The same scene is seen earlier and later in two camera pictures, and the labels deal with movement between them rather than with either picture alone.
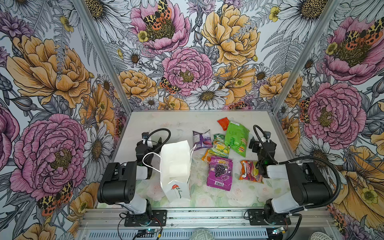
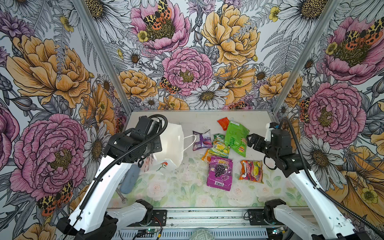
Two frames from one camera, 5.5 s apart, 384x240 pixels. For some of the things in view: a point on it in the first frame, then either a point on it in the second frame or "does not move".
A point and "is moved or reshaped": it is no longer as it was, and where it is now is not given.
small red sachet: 224,122 does not move
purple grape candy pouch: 220,173 does not move
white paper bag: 175,170 is moved or reshaped
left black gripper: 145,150 -> 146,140
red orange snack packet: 248,171 does not move
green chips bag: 236,137 does not move
